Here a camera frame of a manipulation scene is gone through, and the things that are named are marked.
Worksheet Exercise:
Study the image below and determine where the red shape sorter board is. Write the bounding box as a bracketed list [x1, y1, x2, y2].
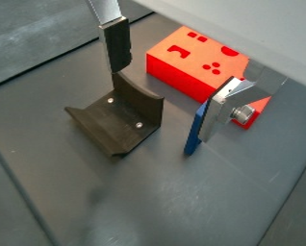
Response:
[145, 25, 272, 131]

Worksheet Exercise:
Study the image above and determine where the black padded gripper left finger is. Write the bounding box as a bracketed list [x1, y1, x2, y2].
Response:
[85, 0, 132, 73]

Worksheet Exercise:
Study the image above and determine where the blue padded gripper right finger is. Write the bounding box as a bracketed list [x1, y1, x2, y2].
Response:
[184, 61, 288, 156]

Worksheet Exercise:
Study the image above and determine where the black curved holder bracket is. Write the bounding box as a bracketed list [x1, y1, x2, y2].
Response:
[65, 72, 163, 157]

